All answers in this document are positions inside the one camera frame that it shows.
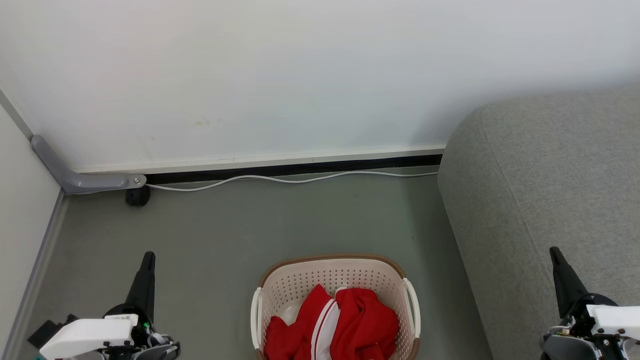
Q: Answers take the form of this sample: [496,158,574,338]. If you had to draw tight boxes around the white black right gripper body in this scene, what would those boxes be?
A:
[562,294,640,342]

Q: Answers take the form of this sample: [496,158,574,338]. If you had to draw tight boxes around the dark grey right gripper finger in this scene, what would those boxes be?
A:
[549,246,590,319]

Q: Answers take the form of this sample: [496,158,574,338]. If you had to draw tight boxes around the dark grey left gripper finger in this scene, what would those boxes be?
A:
[125,251,157,321]

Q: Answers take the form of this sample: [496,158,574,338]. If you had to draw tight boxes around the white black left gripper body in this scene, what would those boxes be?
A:
[27,303,153,360]

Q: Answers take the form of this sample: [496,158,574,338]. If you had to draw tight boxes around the red garment with white stripes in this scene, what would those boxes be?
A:
[264,284,342,360]

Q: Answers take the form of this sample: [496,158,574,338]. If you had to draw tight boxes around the grey fabric sofa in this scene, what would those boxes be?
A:
[437,89,640,360]

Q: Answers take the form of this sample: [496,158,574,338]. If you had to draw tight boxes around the grey floor skirting strip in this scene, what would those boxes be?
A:
[2,190,68,360]

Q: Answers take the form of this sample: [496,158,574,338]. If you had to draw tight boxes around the small black caster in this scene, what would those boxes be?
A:
[125,186,151,207]

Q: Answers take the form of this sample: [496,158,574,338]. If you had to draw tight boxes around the grey metal partition foot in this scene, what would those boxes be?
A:
[31,135,147,195]

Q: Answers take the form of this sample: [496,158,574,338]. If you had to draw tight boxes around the cream perforated laundry basket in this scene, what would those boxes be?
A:
[250,253,422,360]

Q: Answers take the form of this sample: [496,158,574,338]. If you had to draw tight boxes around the white partition bottom rail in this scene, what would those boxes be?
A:
[75,145,446,175]

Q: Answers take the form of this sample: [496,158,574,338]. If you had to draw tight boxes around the white floor cable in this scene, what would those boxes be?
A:
[145,170,440,192]

